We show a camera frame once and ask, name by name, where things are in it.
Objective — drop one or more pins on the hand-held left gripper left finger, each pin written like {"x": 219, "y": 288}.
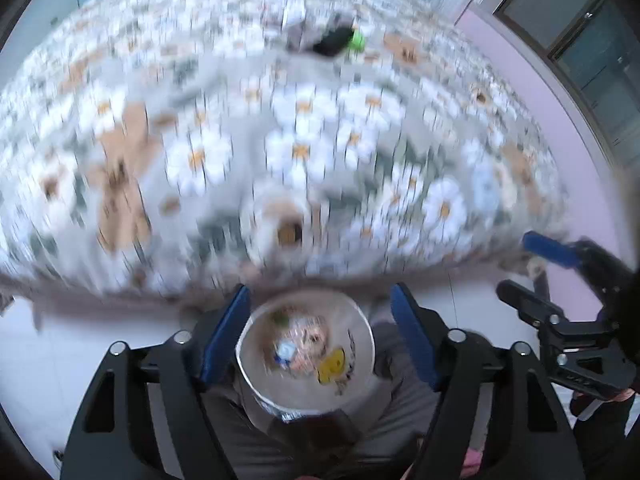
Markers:
{"x": 227, "y": 327}

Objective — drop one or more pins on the pink patterned wrapper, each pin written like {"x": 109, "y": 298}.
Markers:
{"x": 306, "y": 342}

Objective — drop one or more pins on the round white bowl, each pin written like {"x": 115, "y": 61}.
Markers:
{"x": 305, "y": 360}

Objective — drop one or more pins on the pink garment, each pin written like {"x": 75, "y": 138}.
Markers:
{"x": 472, "y": 460}

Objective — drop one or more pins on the small green object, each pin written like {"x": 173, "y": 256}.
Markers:
{"x": 357, "y": 39}

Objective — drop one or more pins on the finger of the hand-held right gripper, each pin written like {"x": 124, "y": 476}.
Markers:
{"x": 550, "y": 250}
{"x": 530, "y": 305}

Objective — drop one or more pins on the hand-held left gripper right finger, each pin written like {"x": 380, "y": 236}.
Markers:
{"x": 412, "y": 330}

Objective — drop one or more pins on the yellow wrapper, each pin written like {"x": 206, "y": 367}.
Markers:
{"x": 332, "y": 364}

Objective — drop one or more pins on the window with dark frame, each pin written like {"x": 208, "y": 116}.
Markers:
{"x": 585, "y": 30}

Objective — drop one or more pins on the bed with floral blanket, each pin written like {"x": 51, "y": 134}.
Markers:
{"x": 300, "y": 150}

